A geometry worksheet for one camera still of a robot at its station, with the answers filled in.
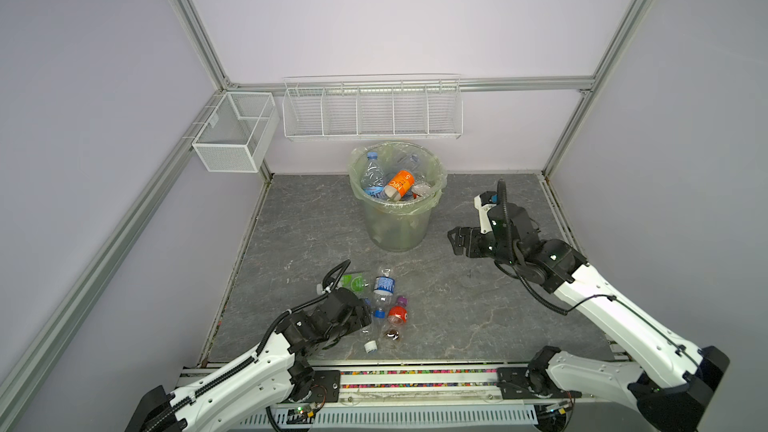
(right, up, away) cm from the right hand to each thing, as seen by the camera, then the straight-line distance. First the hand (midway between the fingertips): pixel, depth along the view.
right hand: (463, 235), depth 73 cm
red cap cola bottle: (-16, -23, +8) cm, 29 cm away
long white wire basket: (-24, +40, +26) cm, 53 cm away
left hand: (-26, -24, +7) cm, 36 cm away
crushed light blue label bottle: (-24, +15, +15) cm, 32 cm away
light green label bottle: (-29, -15, +13) cm, 35 cm away
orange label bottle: (-16, +13, +11) cm, 23 cm away
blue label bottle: (-23, -29, +4) cm, 38 cm away
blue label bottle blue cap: (-20, -17, +12) cm, 29 cm away
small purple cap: (-15, -21, +12) cm, 28 cm away
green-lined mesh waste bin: (-16, +1, +13) cm, 21 cm away
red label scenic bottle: (-9, +12, +13) cm, 20 cm away
